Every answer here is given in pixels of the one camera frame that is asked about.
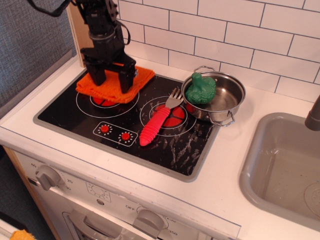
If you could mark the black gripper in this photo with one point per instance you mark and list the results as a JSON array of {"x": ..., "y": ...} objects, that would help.
[{"x": 108, "y": 52}]

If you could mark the orange red knitted towel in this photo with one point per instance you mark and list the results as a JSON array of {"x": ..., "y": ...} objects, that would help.
[{"x": 110, "y": 90}]

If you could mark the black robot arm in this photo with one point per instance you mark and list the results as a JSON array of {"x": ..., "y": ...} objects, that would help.
[{"x": 98, "y": 11}]

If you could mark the black toy cooktop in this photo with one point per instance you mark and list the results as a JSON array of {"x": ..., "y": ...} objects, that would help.
[{"x": 179, "y": 150}]

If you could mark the wooden side panel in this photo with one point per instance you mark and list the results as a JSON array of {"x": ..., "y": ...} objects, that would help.
[{"x": 80, "y": 32}]

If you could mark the green toy broccoli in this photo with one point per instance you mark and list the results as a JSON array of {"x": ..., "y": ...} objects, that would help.
[{"x": 202, "y": 89}]

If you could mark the stainless steel pot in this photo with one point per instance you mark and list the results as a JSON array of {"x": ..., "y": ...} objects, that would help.
[{"x": 221, "y": 110}]

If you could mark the grey left oven knob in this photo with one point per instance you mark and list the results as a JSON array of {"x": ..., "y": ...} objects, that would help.
[{"x": 47, "y": 177}]

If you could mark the grey oven knob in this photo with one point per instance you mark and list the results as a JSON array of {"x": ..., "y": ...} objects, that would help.
[
  {"x": 149, "y": 223},
  {"x": 47, "y": 177}
]

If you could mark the grey right oven knob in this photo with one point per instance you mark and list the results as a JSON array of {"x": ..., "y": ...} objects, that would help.
[{"x": 149, "y": 223}]

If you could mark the yellow orange cloth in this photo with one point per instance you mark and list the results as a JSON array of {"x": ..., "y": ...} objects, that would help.
[{"x": 22, "y": 235}]

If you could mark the grey plastic sink basin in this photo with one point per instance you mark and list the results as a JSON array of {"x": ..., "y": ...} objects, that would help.
[{"x": 281, "y": 172}]

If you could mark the grey faucet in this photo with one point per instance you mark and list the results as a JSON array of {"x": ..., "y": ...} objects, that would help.
[{"x": 312, "y": 120}]

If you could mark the fork with red handle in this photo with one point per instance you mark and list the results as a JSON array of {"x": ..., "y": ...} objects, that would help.
[{"x": 152, "y": 128}]

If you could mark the grey oven door handle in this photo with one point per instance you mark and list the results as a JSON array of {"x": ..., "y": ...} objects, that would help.
[{"x": 95, "y": 227}]

